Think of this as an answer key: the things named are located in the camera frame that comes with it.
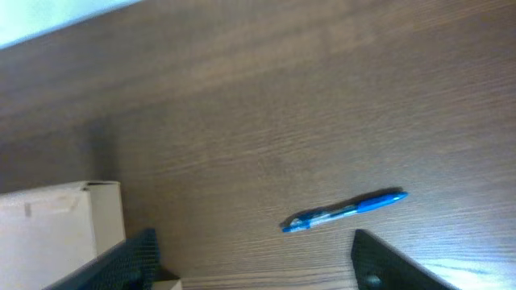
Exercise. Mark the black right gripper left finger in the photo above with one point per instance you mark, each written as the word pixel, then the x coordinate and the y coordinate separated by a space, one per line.
pixel 132 264

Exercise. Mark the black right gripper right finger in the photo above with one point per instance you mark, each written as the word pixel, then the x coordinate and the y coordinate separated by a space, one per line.
pixel 378 266

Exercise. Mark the blue ballpoint pen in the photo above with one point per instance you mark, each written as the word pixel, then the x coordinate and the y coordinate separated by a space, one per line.
pixel 362 204

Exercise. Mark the brown cardboard box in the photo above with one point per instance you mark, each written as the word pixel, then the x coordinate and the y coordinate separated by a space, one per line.
pixel 48 233

